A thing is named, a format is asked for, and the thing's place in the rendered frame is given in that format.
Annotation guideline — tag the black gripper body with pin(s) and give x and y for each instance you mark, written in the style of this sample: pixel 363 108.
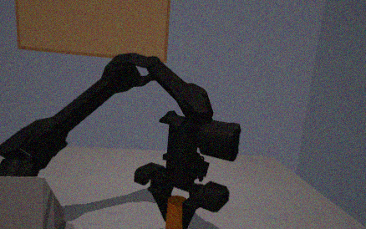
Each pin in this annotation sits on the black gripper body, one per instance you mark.
pixel 180 173

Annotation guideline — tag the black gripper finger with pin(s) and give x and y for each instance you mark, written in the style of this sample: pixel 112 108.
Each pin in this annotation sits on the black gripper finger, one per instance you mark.
pixel 188 210
pixel 161 198

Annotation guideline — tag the orange knob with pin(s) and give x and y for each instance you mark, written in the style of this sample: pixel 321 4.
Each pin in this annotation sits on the orange knob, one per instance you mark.
pixel 174 212

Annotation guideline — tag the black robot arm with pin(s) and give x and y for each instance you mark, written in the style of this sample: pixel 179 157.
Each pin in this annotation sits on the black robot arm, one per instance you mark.
pixel 43 139

